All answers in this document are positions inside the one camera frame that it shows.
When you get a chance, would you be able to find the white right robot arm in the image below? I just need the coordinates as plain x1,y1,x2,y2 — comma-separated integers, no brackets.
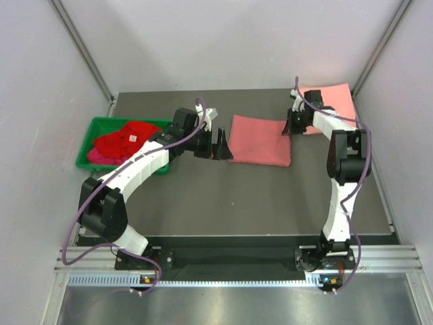
281,89,371,268

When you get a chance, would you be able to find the aluminium right corner post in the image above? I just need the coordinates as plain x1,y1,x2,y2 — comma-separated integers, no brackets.
350,0,413,99

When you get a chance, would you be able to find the aluminium left corner post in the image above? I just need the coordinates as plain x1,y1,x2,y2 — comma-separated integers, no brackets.
48,0,114,103

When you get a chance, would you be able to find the aluminium frame rail front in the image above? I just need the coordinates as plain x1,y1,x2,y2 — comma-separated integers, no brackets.
55,245,423,273

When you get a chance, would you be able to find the green plastic bin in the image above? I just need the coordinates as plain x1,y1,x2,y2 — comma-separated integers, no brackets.
76,117,171,172

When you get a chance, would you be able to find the grey slotted cable duct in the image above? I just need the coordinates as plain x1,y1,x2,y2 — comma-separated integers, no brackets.
68,273,342,287

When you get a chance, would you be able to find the aluminium corner post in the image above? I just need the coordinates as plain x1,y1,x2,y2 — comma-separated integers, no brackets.
48,0,114,103
350,0,413,99

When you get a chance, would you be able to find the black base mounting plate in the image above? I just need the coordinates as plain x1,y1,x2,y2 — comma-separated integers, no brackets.
76,235,358,281

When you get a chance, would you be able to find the salmon pink t-shirt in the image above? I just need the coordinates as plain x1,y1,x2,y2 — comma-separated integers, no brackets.
229,115,291,167

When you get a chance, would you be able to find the red t-shirt in bin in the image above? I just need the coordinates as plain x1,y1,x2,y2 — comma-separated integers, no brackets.
93,121,162,158

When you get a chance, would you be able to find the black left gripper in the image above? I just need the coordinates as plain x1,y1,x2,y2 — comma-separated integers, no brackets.
183,127,233,160

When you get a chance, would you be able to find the folded light pink t-shirt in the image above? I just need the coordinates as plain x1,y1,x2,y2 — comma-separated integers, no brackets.
300,83,357,119

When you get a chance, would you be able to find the magenta t-shirt in bin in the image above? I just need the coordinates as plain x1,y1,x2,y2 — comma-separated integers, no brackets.
87,148,127,166

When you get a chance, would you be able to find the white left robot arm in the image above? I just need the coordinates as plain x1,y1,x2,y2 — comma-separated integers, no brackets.
78,104,233,269

